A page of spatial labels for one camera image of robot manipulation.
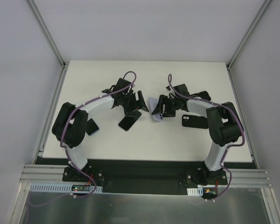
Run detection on aluminium frame post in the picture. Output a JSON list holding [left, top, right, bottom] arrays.
[[25, 0, 70, 68], [225, 0, 273, 70]]

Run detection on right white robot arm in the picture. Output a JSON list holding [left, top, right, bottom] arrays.
[[148, 84, 243, 186]]

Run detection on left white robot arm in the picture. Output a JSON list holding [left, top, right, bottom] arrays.
[[52, 78, 149, 182]]

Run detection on right white cable duct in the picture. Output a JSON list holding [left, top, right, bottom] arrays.
[[187, 187, 203, 196]]

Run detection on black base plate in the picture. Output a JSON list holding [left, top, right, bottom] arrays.
[[35, 156, 259, 194]]

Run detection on white cable duct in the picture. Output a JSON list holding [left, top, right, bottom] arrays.
[[30, 183, 103, 194], [187, 187, 203, 196]]

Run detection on right aluminium frame post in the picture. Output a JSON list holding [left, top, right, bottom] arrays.
[[225, 0, 273, 70]]

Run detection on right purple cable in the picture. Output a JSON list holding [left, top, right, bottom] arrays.
[[168, 74, 245, 206]]

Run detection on black cased phone with ring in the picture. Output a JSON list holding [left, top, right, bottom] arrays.
[[118, 116, 139, 131]]

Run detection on aluminium front rail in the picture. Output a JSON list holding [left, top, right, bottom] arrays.
[[20, 165, 273, 188]]

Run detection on left white cable duct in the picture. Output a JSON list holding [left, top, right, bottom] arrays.
[[30, 183, 103, 194]]

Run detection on left aluminium frame post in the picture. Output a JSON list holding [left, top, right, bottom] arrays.
[[25, 0, 70, 68]]

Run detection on lilac cased phone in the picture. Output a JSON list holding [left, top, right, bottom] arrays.
[[148, 97, 163, 122]]

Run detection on black phone case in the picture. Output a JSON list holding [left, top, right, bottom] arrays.
[[190, 91, 211, 101], [182, 114, 208, 129]]

